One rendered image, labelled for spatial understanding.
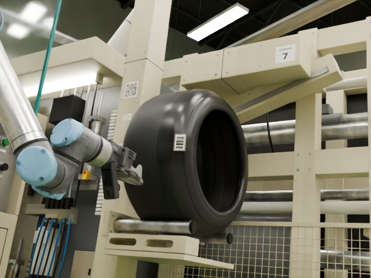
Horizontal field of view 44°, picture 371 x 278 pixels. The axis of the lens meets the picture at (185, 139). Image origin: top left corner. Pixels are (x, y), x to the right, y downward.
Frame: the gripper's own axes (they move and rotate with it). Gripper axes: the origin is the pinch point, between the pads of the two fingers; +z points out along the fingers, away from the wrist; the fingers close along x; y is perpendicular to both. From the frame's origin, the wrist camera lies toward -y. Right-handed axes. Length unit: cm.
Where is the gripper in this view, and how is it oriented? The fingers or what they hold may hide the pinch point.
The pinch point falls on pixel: (138, 184)
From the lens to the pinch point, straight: 154.5
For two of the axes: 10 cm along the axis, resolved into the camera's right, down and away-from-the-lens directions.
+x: -8.4, 0.8, 5.4
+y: 1.7, -9.0, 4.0
